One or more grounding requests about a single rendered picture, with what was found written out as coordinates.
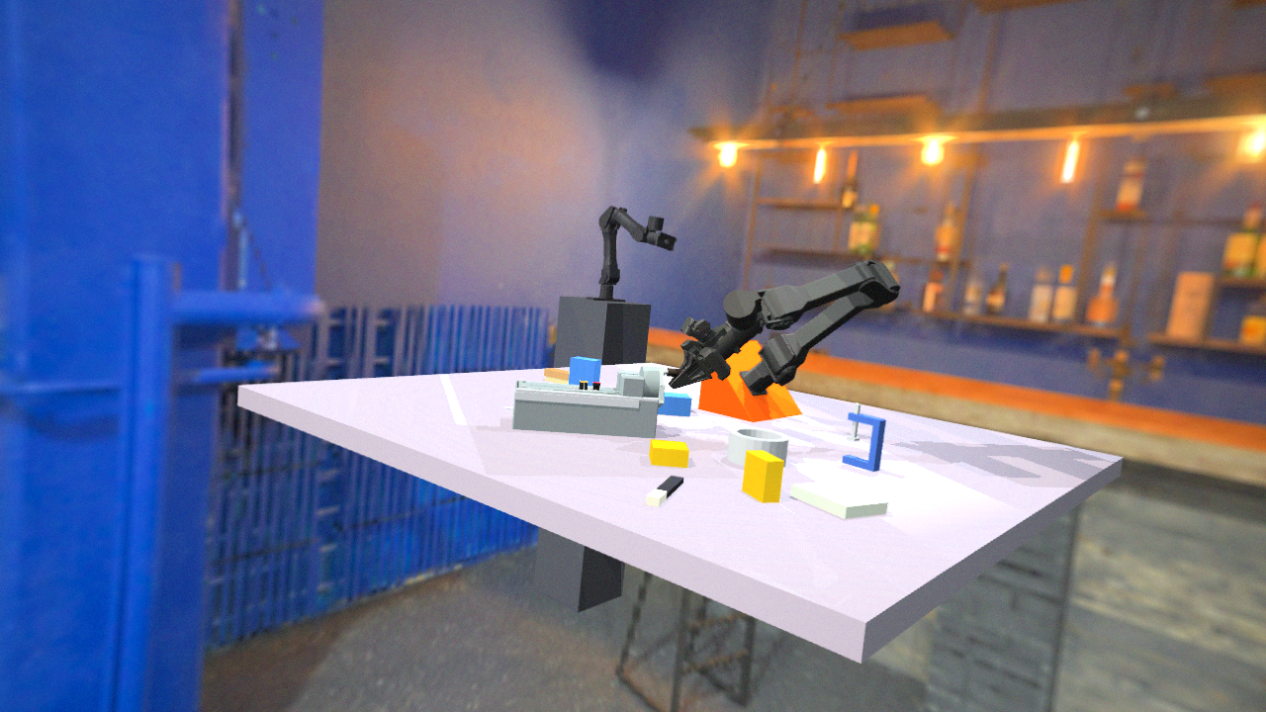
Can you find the blue block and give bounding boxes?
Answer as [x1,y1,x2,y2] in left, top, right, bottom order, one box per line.
[568,357,601,386]
[658,391,693,416]

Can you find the blue c-clamp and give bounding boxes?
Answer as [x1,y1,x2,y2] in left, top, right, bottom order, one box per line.
[843,403,886,473]

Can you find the yellow block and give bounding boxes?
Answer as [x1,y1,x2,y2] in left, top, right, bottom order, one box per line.
[649,440,689,467]
[742,451,784,503]

